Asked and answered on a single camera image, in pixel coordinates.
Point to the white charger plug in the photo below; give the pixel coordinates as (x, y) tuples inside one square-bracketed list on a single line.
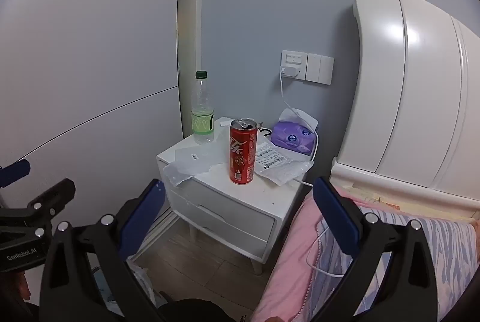
[(291, 71)]

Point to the purple tissue pack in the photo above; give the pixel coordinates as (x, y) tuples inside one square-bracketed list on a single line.
[(290, 136)]

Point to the clear bubble mailer bag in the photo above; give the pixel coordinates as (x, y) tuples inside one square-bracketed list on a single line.
[(273, 160)]

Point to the white envelope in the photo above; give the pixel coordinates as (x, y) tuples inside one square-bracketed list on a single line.
[(202, 157)]

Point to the striped bed sheet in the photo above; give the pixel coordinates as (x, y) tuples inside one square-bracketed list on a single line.
[(450, 250)]

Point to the clear plastic bin liner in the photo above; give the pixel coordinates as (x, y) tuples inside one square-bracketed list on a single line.
[(142, 280)]

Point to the small white block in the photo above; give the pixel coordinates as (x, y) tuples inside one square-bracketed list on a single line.
[(227, 122)]

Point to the light blue trash bin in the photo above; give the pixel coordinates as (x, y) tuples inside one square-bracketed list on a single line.
[(103, 284)]

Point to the cream vertical trim post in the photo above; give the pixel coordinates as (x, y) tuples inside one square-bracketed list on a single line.
[(191, 25)]

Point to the white wardrobe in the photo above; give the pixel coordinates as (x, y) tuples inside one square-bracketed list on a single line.
[(93, 44)]

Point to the clear plastic bottle green cap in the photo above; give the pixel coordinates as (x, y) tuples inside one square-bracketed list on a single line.
[(202, 127)]

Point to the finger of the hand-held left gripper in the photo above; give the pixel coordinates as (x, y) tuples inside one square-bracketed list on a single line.
[(56, 198), (15, 172)]

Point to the white bed headboard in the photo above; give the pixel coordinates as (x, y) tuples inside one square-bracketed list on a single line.
[(393, 82)]

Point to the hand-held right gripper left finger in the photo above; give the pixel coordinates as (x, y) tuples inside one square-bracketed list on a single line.
[(144, 217)]

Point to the pale yellow cloth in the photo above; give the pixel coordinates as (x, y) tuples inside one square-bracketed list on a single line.
[(390, 204)]

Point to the white nightstand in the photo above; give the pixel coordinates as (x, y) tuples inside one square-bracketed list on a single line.
[(232, 217)]

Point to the red drink can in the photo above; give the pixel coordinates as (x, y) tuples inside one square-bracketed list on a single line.
[(243, 157)]

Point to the crinkled white plastic bag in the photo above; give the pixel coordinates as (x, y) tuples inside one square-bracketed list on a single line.
[(183, 175)]

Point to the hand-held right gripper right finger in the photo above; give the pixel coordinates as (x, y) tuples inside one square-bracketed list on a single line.
[(335, 217)]

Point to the pink blanket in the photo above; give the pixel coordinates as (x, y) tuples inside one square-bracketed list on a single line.
[(292, 269)]

